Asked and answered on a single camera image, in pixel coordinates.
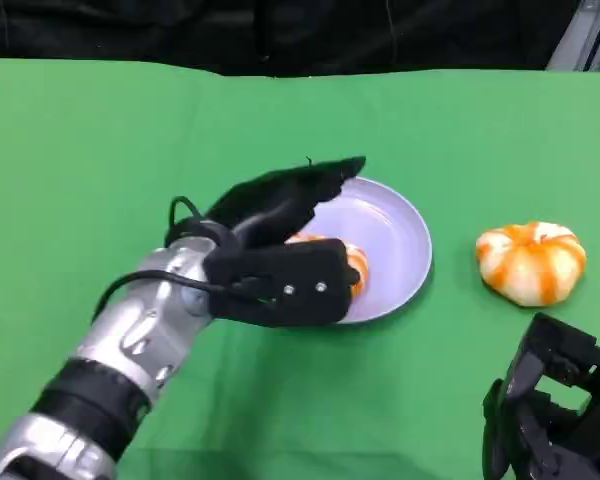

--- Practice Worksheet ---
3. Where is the orange and white bread roll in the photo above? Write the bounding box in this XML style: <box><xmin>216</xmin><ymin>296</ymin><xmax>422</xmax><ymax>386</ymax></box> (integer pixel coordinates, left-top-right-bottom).
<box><xmin>475</xmin><ymin>221</ymin><xmax>588</xmax><ymax>307</ymax></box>
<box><xmin>284</xmin><ymin>232</ymin><xmax>369</xmax><ymax>302</ymax></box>

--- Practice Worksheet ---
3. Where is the black looped cable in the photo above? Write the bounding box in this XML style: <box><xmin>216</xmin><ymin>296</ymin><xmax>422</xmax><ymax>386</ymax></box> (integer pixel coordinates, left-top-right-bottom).
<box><xmin>165</xmin><ymin>196</ymin><xmax>239</xmax><ymax>251</ymax></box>

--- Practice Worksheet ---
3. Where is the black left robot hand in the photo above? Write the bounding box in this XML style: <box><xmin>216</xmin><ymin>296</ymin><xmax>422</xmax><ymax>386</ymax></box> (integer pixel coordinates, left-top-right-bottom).
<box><xmin>204</xmin><ymin>155</ymin><xmax>367</xmax><ymax>250</ymax></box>

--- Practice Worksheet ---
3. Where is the black backdrop cloth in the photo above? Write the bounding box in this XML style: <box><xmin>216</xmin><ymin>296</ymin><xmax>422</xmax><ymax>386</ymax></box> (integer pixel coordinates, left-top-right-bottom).
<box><xmin>0</xmin><ymin>0</ymin><xmax>581</xmax><ymax>79</ymax></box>

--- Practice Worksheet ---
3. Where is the grey metal frame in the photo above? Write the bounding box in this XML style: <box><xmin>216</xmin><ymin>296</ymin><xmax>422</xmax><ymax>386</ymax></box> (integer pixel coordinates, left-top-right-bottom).
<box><xmin>547</xmin><ymin>0</ymin><xmax>600</xmax><ymax>74</ymax></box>

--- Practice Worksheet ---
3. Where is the green cloth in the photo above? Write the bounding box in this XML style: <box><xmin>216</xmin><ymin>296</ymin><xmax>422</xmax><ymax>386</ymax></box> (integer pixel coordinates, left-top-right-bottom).
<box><xmin>0</xmin><ymin>57</ymin><xmax>600</xmax><ymax>480</ymax></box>

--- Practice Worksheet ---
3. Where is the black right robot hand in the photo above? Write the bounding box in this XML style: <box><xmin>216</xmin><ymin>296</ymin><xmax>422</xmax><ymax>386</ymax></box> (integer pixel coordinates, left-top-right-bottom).
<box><xmin>481</xmin><ymin>312</ymin><xmax>600</xmax><ymax>480</ymax></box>

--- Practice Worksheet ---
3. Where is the lilac plate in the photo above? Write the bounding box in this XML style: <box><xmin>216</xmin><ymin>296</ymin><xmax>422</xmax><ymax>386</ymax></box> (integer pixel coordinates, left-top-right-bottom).
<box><xmin>279</xmin><ymin>175</ymin><xmax>434</xmax><ymax>326</ymax></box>

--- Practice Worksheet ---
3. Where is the black camera cable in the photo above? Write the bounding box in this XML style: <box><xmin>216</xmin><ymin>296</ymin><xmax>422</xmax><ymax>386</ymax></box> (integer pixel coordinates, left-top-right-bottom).
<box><xmin>90</xmin><ymin>269</ymin><xmax>276</xmax><ymax>321</ymax></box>

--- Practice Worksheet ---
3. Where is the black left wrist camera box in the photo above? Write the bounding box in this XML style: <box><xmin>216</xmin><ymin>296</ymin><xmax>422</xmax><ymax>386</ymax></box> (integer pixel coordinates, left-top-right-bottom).
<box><xmin>203</xmin><ymin>238</ymin><xmax>361</xmax><ymax>329</ymax></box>

